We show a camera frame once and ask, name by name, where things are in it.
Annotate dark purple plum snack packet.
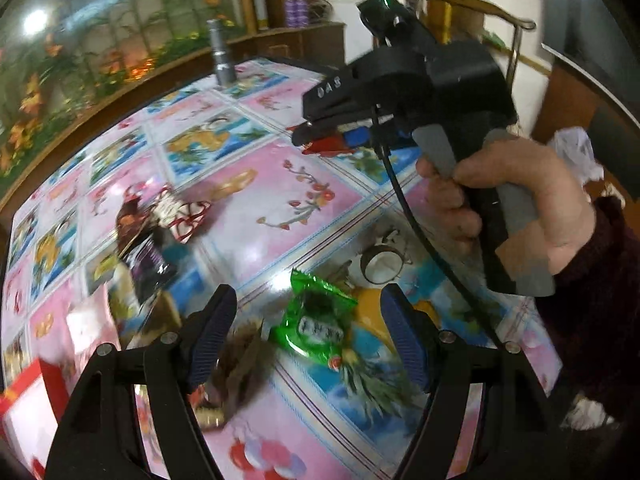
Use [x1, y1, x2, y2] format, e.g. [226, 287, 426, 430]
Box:
[120, 234, 177, 304]

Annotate brown gold snack packet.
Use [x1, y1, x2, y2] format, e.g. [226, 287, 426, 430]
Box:
[189, 321, 267, 432]

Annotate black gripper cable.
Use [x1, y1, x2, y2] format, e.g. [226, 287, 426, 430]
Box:
[369, 106, 504, 351]

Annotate purple spray bottles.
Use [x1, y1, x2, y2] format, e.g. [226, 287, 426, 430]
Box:
[284, 0, 309, 28]

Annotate brown red snack packet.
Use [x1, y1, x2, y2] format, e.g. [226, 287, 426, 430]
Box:
[116, 185, 162, 260]

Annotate wooden chair back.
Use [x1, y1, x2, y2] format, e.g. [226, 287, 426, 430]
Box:
[416, 0, 537, 91]

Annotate person's right hand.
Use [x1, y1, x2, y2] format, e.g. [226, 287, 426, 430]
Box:
[416, 138, 596, 278]

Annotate colourful fruit pattern tablecloth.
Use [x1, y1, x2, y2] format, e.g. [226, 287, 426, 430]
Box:
[0, 56, 564, 480]

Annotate silver metal flashlight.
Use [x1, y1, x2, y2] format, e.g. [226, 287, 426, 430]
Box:
[207, 18, 236, 88]

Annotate red white patterned snack packet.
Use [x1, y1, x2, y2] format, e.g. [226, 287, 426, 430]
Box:
[152, 185, 212, 244]

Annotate red white storage box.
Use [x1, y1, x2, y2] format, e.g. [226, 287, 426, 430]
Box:
[1, 359, 70, 479]

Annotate green snack packet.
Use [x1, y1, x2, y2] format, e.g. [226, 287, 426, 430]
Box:
[269, 269, 357, 372]

